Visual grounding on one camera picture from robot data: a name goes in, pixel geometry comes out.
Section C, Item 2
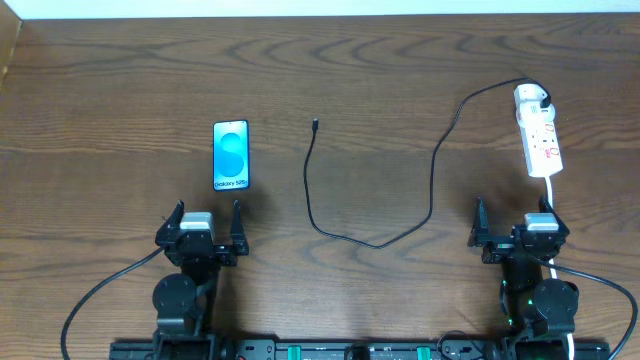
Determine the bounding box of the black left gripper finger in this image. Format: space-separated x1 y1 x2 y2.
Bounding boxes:
230 200 245 246
156 200 184 239

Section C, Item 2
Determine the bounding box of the black USB charging cable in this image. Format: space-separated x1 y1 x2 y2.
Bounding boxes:
302 76 553 250

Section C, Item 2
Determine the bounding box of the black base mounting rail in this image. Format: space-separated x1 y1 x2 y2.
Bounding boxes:
108 338 612 360

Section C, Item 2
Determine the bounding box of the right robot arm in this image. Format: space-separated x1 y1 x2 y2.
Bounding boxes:
468 198 579 359

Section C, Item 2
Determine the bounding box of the white power strip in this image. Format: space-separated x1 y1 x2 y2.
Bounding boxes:
516 101 563 178

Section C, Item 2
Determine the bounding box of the white USB charger plug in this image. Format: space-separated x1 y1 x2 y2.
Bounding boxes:
514 83 552 109

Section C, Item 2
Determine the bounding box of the blue Galaxy smartphone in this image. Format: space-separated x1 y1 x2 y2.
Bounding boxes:
212 119 250 192

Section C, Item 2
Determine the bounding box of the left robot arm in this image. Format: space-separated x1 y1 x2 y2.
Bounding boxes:
148 201 249 360

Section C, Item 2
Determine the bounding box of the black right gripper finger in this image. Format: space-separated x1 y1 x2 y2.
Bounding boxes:
538 196 569 233
470 198 489 240

